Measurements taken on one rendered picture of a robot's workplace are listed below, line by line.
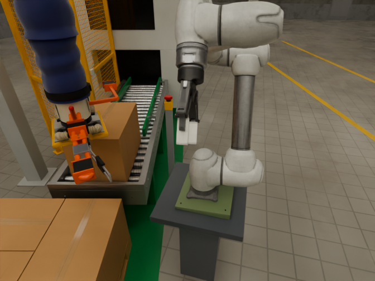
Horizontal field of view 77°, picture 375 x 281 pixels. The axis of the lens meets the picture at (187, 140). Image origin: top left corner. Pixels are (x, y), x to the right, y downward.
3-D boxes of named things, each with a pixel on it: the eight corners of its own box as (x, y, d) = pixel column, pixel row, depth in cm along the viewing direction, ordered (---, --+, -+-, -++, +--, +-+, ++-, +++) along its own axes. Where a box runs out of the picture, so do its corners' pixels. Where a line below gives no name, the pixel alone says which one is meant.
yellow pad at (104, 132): (83, 115, 158) (82, 108, 155) (99, 112, 162) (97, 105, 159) (90, 140, 133) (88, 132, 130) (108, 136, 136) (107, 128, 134)
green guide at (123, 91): (125, 82, 369) (124, 76, 364) (131, 82, 369) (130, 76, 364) (89, 136, 235) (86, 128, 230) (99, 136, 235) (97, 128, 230)
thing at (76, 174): (73, 171, 94) (70, 161, 92) (93, 166, 97) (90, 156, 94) (75, 184, 88) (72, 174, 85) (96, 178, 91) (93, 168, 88)
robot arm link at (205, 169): (192, 172, 147) (190, 142, 135) (222, 174, 143) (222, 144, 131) (187, 190, 134) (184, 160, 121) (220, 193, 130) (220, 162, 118)
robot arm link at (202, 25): (169, 41, 63) (219, 39, 60) (172, -18, 63) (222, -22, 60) (178, 55, 73) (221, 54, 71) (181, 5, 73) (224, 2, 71)
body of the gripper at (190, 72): (181, 73, 72) (179, 103, 72) (174, 64, 64) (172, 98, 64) (206, 73, 71) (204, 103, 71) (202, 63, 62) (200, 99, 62)
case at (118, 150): (100, 140, 230) (91, 102, 208) (141, 140, 229) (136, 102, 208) (74, 183, 179) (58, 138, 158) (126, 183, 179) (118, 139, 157)
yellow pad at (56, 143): (52, 121, 151) (49, 114, 148) (69, 117, 155) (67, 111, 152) (52, 149, 126) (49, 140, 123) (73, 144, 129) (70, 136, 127)
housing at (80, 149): (74, 154, 105) (71, 145, 102) (90, 150, 107) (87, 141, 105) (75, 163, 99) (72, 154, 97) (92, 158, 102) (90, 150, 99)
